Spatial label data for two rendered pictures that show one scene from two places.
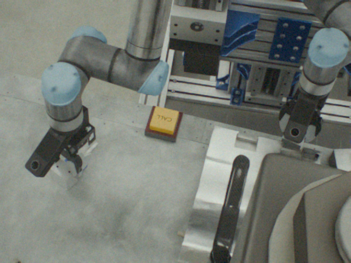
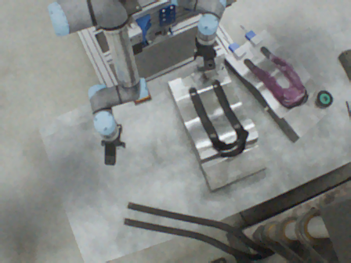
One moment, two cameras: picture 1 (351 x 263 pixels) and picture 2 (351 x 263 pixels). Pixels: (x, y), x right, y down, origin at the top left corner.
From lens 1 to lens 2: 0.49 m
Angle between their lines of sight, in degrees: 20
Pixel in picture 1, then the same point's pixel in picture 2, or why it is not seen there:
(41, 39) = (26, 75)
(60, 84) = (106, 124)
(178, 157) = (158, 106)
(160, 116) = not seen: hidden behind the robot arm
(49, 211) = (121, 171)
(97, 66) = (113, 102)
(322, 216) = not seen: outside the picture
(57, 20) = (27, 60)
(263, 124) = (162, 48)
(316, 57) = (206, 32)
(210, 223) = (200, 131)
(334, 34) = (208, 17)
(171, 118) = not seen: hidden behind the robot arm
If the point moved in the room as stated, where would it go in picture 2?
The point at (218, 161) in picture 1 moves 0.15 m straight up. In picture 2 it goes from (182, 98) to (182, 86)
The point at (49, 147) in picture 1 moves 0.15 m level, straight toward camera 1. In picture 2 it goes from (110, 149) to (139, 174)
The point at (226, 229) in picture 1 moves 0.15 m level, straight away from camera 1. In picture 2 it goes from (209, 128) to (197, 96)
